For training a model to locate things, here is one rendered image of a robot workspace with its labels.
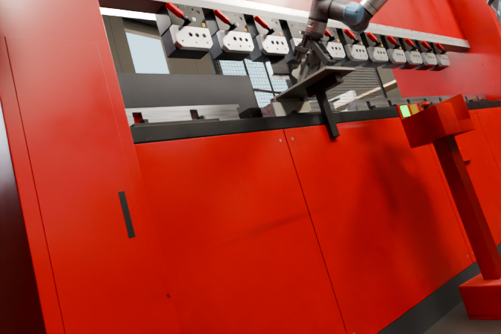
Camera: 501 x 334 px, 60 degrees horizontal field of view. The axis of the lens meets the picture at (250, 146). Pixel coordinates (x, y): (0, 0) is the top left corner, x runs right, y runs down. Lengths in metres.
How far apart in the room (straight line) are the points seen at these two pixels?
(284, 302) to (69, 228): 0.66
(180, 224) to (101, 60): 0.44
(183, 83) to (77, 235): 1.35
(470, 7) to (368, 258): 2.53
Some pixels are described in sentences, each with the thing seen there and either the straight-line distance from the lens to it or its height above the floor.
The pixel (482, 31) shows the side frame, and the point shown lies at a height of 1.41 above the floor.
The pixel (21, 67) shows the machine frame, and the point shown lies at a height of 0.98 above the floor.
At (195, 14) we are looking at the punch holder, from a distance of 1.59.
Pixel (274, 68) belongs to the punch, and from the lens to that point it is 1.77.
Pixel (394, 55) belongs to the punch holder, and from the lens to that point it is 2.55.
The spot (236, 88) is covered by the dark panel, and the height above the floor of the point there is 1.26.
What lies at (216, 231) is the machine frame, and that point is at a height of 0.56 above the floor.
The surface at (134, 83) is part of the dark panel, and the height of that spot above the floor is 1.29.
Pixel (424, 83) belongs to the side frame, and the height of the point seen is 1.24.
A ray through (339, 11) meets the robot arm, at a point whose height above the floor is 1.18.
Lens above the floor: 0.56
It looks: 10 degrees up
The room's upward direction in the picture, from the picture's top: 17 degrees counter-clockwise
